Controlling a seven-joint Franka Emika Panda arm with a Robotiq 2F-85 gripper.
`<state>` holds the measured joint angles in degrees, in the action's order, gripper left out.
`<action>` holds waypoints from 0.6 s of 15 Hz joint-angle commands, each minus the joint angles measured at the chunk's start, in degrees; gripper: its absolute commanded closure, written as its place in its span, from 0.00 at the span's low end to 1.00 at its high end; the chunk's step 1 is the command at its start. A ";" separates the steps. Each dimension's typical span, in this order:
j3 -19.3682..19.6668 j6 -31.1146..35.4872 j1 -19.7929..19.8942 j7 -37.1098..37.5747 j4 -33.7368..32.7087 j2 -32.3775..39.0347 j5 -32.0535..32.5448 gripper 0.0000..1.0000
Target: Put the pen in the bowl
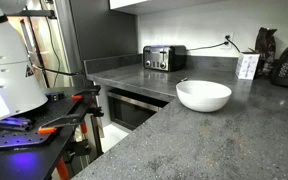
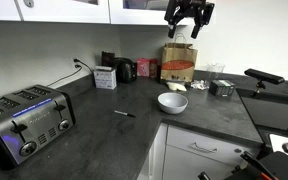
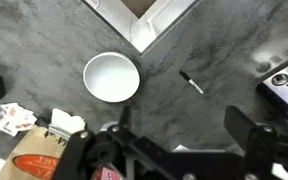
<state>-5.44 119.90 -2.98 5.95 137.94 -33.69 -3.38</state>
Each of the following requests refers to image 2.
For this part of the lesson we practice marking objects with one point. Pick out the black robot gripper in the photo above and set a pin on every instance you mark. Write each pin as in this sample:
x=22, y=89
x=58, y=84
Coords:
x=189, y=7

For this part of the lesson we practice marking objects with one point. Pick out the black marker pen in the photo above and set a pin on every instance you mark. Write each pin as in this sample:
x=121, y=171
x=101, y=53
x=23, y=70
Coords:
x=124, y=113

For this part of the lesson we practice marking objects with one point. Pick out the grey bowl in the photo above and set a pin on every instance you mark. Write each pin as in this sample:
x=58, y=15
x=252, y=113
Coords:
x=172, y=103

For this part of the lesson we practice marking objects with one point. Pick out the brown paper bag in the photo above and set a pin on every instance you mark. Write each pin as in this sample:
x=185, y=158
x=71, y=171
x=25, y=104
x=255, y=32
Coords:
x=178, y=63

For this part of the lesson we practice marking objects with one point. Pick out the red box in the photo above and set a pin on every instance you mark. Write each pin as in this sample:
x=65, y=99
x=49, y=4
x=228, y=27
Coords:
x=153, y=68

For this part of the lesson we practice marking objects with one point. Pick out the clear plastic cup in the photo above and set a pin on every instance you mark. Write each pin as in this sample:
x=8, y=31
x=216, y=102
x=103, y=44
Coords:
x=215, y=70

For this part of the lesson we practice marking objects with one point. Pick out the crumpled clear plastic wrap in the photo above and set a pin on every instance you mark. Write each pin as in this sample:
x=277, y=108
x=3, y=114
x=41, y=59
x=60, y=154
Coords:
x=199, y=84

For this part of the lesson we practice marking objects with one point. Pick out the pale yellow cloth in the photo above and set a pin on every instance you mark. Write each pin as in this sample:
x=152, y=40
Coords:
x=176, y=86

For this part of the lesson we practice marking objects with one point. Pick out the black box with green label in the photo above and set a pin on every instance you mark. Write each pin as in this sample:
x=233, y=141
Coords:
x=222, y=88

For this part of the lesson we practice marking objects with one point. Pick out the small black kitchen appliance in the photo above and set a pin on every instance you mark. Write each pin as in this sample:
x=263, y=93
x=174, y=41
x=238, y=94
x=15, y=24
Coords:
x=125, y=70

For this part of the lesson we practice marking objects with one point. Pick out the dark brown box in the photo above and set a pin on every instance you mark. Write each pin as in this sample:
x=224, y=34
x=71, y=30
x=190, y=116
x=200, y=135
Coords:
x=107, y=58

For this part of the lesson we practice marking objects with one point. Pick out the white patterned cardboard box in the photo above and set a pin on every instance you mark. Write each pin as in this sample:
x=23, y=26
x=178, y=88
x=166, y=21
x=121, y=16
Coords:
x=104, y=78

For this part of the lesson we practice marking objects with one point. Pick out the white drawer front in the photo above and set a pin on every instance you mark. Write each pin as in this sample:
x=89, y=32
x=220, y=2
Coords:
x=184, y=140

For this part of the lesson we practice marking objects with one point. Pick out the black glass cooktop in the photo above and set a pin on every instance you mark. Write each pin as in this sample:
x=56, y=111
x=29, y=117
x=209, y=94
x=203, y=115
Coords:
x=274, y=111

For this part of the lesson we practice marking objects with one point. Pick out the white narrow corner cabinet door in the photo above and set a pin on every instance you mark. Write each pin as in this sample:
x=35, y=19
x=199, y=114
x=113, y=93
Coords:
x=155, y=156

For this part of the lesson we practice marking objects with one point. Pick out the white lower cabinet door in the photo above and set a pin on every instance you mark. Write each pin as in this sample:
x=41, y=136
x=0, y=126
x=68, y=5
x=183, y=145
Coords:
x=184, y=165

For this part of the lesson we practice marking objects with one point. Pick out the black and orange tool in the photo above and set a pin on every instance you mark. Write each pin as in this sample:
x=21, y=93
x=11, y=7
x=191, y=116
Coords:
x=257, y=165

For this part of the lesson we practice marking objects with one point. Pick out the round metal cabinet lock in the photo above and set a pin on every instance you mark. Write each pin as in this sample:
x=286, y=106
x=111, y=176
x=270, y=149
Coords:
x=28, y=2

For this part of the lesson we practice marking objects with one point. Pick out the black equipment base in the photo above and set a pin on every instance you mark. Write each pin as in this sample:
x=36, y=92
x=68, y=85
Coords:
x=284, y=166

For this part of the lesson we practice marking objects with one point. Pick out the silver four-slot toaster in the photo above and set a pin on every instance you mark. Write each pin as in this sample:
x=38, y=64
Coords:
x=27, y=123

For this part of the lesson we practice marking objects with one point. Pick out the black bar camera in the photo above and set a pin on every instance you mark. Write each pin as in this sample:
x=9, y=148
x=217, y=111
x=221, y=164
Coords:
x=264, y=76

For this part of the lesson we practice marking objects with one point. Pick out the small black camera tripod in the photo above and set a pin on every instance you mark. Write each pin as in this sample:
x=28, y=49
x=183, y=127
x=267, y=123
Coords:
x=259, y=88

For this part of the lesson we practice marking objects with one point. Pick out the white wall outlet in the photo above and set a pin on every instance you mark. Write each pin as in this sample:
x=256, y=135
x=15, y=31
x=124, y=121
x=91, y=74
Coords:
x=74, y=63

